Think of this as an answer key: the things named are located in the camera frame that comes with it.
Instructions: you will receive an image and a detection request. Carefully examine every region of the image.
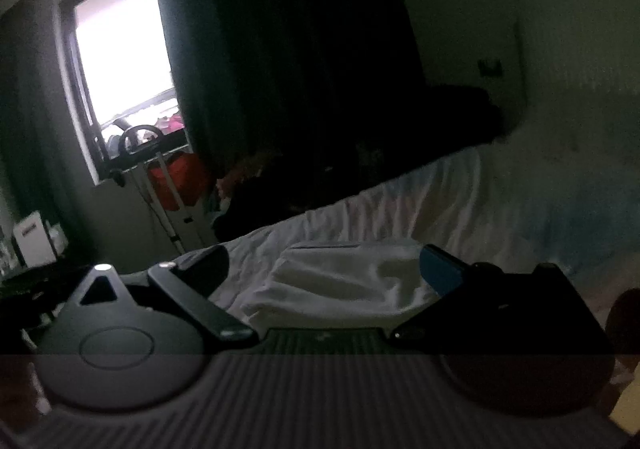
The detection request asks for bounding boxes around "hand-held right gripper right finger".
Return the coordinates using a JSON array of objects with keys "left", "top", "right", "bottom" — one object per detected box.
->
[{"left": 391, "top": 243, "right": 592, "bottom": 343}]

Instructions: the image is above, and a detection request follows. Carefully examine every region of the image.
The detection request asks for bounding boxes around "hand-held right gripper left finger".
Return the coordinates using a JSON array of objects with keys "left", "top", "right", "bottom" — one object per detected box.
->
[{"left": 64, "top": 245, "right": 254, "bottom": 342}]

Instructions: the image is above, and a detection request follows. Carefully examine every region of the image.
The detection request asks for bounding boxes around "white garment with dark stripe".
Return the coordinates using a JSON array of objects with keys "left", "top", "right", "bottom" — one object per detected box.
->
[{"left": 239, "top": 240, "right": 443, "bottom": 327}]

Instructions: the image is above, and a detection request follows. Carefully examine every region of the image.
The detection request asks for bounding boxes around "white-backed black chair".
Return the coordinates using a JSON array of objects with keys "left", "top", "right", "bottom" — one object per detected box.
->
[{"left": 12, "top": 210, "right": 59, "bottom": 268}]

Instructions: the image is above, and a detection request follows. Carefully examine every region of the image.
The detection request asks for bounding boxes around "bed with pale wrinkled sheet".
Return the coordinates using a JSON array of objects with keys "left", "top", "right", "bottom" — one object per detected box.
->
[{"left": 115, "top": 91, "right": 640, "bottom": 330}]

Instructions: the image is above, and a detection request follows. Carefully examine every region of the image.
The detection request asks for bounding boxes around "red bag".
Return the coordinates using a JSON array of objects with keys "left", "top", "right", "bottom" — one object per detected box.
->
[{"left": 147, "top": 151, "right": 212, "bottom": 210}]

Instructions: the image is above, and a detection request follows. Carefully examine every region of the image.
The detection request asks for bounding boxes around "brown stuffed toy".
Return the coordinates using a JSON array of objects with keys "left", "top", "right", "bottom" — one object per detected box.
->
[{"left": 215, "top": 149, "right": 282, "bottom": 210}]

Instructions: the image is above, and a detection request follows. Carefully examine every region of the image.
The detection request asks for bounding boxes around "dark green narrow curtain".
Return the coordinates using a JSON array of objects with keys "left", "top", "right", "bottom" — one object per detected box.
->
[{"left": 0, "top": 54, "right": 68, "bottom": 252}]

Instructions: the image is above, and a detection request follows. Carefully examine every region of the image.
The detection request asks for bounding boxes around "dark headboard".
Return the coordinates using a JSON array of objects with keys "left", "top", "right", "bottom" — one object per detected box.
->
[{"left": 424, "top": 84, "right": 507, "bottom": 146}]

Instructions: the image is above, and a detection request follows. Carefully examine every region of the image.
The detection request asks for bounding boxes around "dark-framed window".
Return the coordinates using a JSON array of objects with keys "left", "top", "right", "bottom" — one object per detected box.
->
[{"left": 52, "top": 0, "right": 195, "bottom": 188}]

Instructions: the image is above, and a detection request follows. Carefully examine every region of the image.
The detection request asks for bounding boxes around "dark green wide curtain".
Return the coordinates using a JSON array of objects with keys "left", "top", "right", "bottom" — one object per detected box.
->
[{"left": 142, "top": 0, "right": 433, "bottom": 212}]

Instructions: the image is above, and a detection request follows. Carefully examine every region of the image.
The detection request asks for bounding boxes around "white metal stand with handle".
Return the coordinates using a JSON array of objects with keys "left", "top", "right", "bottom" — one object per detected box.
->
[{"left": 106, "top": 116, "right": 197, "bottom": 256}]

